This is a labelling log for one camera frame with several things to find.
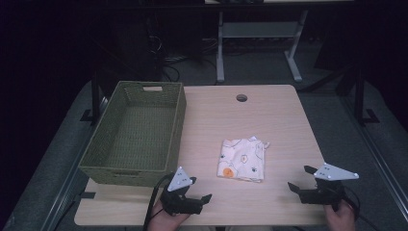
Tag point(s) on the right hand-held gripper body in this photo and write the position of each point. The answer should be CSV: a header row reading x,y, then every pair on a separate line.
x,y
324,192

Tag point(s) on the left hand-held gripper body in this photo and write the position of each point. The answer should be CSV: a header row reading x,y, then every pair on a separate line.
x,y
181,202

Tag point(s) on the cream printed cloth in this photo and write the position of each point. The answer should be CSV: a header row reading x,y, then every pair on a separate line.
x,y
242,159

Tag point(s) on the green woven basket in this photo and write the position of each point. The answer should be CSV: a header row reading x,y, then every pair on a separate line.
x,y
141,134

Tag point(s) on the person's left hand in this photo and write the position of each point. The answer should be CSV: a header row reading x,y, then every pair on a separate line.
x,y
162,221

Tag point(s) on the person's right hand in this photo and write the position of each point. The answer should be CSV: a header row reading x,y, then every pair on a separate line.
x,y
343,219

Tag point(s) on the black metal stand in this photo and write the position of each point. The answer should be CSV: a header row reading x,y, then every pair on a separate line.
x,y
359,96
95,96

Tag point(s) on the white metal desk frame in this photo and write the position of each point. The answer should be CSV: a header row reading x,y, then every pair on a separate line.
x,y
260,29

